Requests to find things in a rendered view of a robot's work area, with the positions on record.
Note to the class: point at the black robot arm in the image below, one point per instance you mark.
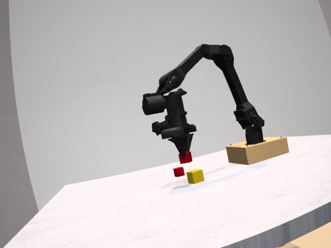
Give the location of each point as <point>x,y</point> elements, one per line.
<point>223,58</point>

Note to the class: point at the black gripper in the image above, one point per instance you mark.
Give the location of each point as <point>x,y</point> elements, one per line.
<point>179,132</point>

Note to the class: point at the red cube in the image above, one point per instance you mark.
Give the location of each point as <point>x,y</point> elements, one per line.
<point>186,159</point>
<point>179,171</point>

